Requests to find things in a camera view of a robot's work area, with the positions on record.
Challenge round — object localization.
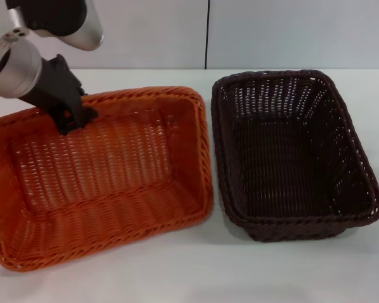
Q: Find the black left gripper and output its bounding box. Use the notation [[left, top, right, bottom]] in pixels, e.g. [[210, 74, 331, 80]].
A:
[[18, 54, 99, 136]]

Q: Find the orange woven plastic basket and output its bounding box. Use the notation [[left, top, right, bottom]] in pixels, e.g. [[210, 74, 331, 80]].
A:
[[0, 85, 215, 272]]

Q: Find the dark brown woven plastic basket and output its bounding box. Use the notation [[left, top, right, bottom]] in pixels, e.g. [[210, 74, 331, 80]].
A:
[[211, 69, 379, 244]]

